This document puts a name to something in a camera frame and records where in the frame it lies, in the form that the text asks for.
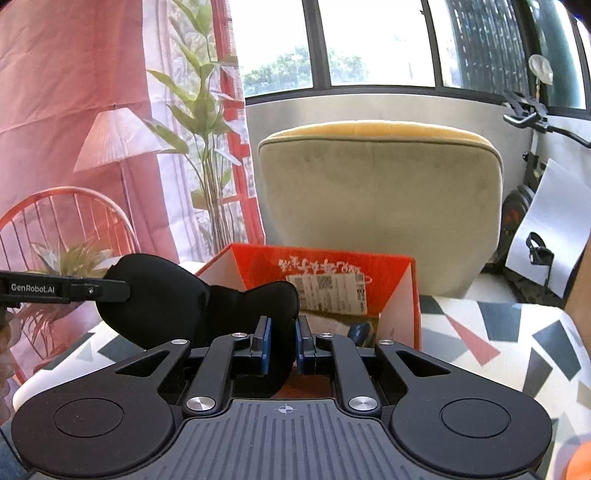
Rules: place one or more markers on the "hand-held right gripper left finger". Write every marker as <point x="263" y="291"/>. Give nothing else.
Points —
<point x="265" y="347"/>

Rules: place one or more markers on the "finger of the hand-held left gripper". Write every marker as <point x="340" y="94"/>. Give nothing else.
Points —
<point x="99" y="290"/>

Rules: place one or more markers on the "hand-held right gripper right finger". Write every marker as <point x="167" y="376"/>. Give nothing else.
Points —
<point x="301" y="347"/>

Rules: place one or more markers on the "black eye mask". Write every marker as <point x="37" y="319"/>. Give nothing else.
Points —
<point x="152" y="304"/>

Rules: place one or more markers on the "red strawberry-print box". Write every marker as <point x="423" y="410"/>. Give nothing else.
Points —
<point x="258" y="267"/>

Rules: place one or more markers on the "blue soft item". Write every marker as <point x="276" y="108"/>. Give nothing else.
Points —
<point x="359" y="334"/>

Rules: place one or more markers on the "person's left hand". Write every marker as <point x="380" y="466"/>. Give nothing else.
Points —
<point x="5" y="341"/>

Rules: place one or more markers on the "beige velvet chair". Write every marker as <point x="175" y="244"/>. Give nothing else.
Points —
<point x="369" y="194"/>

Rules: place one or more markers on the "person's blue jeans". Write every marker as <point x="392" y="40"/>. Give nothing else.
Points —
<point x="9" y="457"/>

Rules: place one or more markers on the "geometric patterned cloth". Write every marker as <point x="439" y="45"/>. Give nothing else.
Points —
<point x="485" y="332"/>

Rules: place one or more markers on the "printed backdrop cloth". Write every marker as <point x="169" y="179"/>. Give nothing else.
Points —
<point x="69" y="69"/>

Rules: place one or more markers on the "black exercise bike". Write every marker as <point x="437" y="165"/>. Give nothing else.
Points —
<point x="519" y="217"/>

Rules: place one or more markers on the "orange cloth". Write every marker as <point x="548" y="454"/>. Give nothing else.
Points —
<point x="577" y="461"/>

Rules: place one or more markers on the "round clear suction cup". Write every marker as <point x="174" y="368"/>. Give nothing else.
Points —
<point x="540" y="69"/>

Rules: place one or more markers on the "window with dark frame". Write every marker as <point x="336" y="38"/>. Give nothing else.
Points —
<point x="314" y="46"/>

